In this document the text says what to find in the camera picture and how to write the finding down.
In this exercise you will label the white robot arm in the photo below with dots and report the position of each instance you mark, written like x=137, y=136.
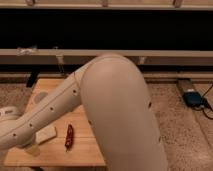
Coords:
x=115, y=98

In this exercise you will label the dried red chili pepper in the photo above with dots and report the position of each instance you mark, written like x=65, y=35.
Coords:
x=69, y=137

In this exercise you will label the white plastic cup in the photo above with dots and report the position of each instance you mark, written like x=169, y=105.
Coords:
x=38, y=97

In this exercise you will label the wooden table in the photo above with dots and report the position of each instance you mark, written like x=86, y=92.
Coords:
x=84, y=151

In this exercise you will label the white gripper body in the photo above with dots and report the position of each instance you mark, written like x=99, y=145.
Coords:
x=31, y=147

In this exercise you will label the blue power adapter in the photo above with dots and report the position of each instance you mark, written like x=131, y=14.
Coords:
x=192, y=98

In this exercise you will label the grey metal rail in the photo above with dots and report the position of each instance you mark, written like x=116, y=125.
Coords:
x=33, y=56

